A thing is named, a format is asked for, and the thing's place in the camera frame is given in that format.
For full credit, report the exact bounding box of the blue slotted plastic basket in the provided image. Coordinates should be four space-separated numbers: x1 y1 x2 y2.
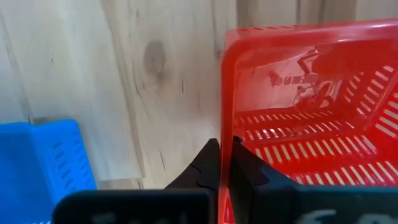
0 119 98 224

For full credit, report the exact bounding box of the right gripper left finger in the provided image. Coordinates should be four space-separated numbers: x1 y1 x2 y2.
51 138 222 224

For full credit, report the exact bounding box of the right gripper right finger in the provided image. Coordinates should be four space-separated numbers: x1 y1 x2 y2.
229 136 398 224

